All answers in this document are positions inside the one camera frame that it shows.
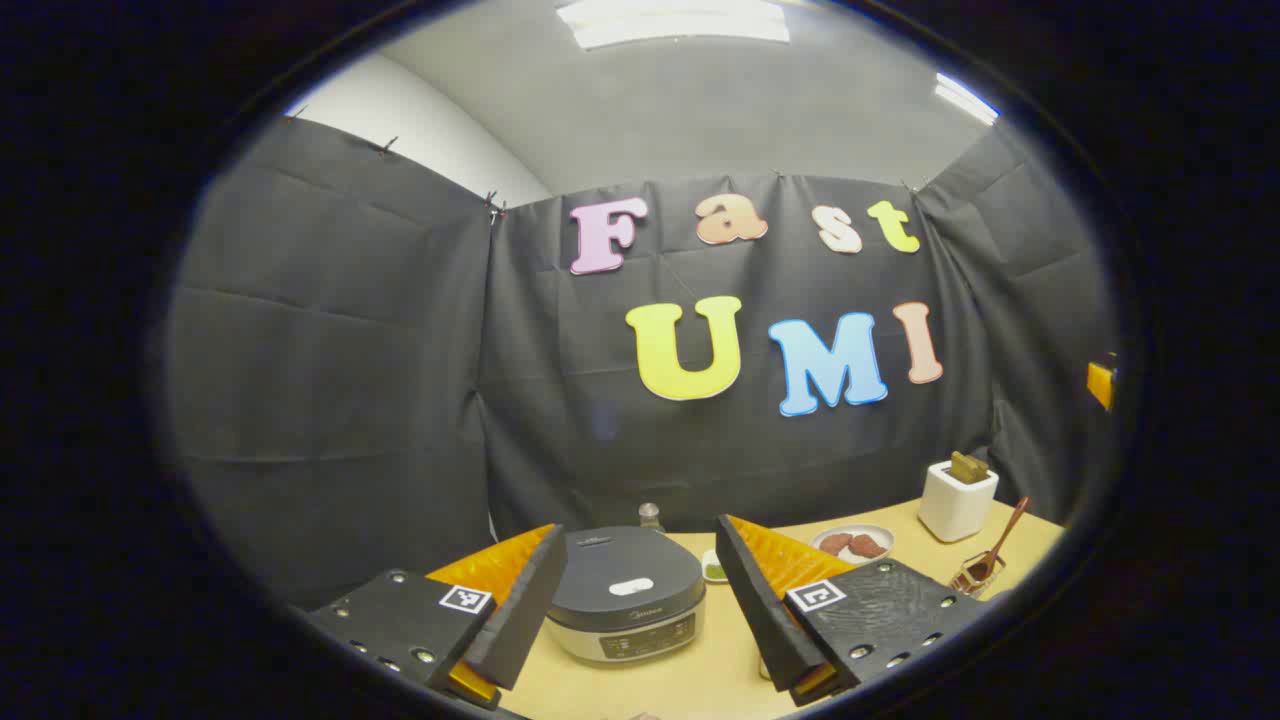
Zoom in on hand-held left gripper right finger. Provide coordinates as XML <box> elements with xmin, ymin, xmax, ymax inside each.
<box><xmin>715</xmin><ymin>514</ymin><xmax>991</xmax><ymax>709</ymax></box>

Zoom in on brown wooden spoon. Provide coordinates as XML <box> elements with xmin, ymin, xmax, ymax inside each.
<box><xmin>968</xmin><ymin>497</ymin><xmax>1031</xmax><ymax>584</ymax></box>

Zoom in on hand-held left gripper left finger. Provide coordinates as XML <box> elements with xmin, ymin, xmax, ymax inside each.
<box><xmin>305</xmin><ymin>522</ymin><xmax>569</xmax><ymax>711</ymax></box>

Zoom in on ceiling light panel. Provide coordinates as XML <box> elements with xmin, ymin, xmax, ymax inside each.
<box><xmin>933</xmin><ymin>72</ymin><xmax>1001</xmax><ymax>126</ymax></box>
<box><xmin>555</xmin><ymin>0</ymin><xmax>791</xmax><ymax>51</ymax></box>

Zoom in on white toaster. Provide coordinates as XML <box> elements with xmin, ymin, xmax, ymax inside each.
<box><xmin>917</xmin><ymin>460</ymin><xmax>1000</xmax><ymax>544</ymax></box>

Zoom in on dark grey rice cooker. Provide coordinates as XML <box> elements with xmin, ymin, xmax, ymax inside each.
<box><xmin>545</xmin><ymin>527</ymin><xmax>707</xmax><ymax>666</ymax></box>

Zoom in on white round plate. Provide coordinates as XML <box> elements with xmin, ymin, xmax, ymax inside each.
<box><xmin>810</xmin><ymin>524</ymin><xmax>896</xmax><ymax>567</ymax></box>

